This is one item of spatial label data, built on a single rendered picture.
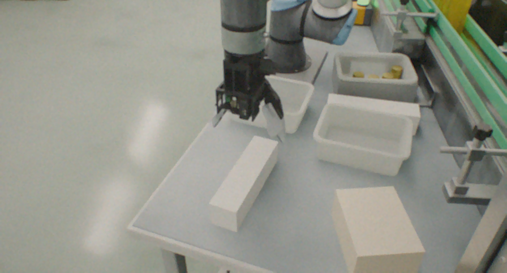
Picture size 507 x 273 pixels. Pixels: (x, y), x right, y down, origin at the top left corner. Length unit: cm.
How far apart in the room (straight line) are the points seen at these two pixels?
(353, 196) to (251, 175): 22
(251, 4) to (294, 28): 66
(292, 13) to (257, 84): 59
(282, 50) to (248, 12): 70
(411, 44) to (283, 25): 40
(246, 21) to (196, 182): 45
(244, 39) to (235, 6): 5
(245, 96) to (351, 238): 32
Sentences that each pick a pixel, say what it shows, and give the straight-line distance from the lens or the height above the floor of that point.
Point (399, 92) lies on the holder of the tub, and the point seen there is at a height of 80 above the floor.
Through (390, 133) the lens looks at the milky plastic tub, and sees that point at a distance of 113.
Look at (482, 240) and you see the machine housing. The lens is 62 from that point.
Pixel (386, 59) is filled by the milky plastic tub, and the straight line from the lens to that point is 137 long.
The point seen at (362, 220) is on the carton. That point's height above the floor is 83.
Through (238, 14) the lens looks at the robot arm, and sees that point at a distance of 65.
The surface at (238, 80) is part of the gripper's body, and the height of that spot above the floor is 107.
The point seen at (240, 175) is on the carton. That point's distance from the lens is 89.
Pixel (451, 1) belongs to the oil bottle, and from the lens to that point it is 135.
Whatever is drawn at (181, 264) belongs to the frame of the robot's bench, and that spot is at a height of 58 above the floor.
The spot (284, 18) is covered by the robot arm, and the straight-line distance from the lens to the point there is 130.
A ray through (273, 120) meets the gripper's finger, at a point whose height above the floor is 97.
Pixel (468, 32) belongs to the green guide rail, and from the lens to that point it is 136.
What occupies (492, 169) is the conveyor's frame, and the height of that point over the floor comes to 86.
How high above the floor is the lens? 142
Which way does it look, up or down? 37 degrees down
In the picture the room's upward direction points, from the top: straight up
